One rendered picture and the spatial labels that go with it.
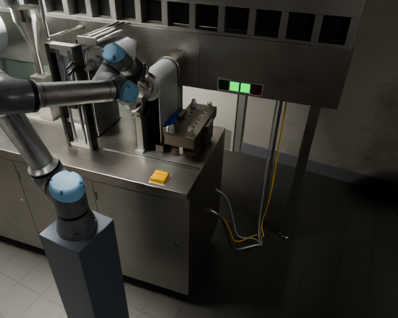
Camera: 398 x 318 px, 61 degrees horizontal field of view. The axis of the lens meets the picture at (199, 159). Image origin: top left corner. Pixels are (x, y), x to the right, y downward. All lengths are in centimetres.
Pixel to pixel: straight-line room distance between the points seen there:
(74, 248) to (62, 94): 57
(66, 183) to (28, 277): 134
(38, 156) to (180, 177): 64
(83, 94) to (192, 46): 88
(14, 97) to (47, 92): 9
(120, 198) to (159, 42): 86
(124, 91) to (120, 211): 80
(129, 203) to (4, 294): 109
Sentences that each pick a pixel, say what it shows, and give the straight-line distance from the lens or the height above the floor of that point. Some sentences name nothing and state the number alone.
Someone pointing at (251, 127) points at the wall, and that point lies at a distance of 333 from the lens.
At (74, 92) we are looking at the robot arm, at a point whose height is 145.
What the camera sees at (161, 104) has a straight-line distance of 171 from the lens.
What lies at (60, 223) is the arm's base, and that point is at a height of 97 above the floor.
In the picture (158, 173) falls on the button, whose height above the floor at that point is 92.
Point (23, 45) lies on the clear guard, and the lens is 244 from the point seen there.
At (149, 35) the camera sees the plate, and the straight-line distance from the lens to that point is 196.
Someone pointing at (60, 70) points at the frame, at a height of 132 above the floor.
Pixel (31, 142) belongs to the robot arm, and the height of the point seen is 126.
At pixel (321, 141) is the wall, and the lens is 322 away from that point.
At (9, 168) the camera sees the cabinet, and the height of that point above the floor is 76.
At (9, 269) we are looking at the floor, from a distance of 265.
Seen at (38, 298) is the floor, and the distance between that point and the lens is 242.
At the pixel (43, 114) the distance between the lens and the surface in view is 225.
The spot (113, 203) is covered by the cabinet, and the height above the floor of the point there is 69.
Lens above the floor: 188
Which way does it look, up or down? 34 degrees down
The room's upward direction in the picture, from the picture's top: 2 degrees clockwise
